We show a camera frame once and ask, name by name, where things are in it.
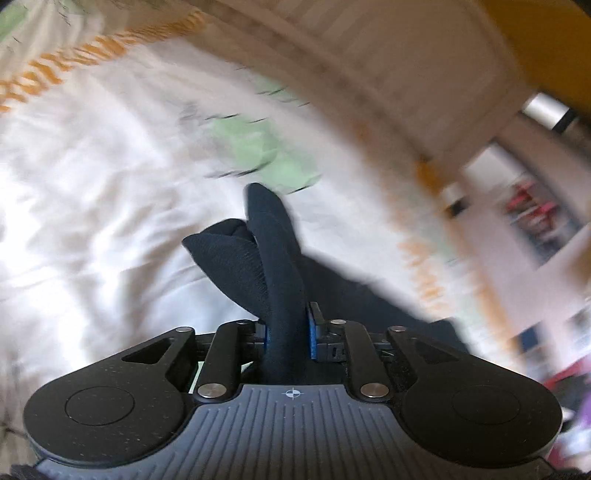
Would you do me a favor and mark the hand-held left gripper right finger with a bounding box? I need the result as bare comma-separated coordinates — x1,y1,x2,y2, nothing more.
305,302,459,400

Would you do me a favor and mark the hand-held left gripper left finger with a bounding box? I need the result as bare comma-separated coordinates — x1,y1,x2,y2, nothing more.
121,320,269,400

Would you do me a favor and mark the black garment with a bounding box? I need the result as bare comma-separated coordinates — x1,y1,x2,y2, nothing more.
181,182,468,385

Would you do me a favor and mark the printed white bed sheet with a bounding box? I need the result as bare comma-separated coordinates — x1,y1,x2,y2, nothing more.
0,0,522,435

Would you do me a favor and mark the shelf with colourful clutter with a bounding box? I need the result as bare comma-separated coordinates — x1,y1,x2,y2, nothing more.
505,179,583,269

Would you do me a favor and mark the dark framed window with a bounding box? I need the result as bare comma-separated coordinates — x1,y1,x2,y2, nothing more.
521,91,579,134

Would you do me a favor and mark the folded quilt with orange stripes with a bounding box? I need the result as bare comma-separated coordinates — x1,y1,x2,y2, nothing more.
0,0,209,114

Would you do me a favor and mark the white wooden bed frame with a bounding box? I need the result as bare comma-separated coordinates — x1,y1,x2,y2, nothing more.
189,0,591,370

